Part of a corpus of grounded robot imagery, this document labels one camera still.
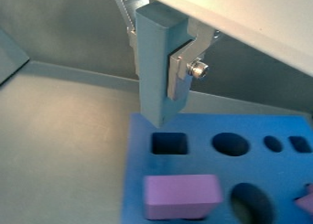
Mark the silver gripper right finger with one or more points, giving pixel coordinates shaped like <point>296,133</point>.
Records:
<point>187,65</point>

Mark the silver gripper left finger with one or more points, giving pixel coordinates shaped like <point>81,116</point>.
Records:
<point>128,7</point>

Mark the light blue rectangle block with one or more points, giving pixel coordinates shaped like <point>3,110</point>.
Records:
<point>161,35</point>

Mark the blue shape sorting board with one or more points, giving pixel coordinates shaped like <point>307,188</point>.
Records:
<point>259,153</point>

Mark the purple rectangular block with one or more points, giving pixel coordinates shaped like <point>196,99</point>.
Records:
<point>181,196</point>

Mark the purple star block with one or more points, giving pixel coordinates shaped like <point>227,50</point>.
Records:
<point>306,202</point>

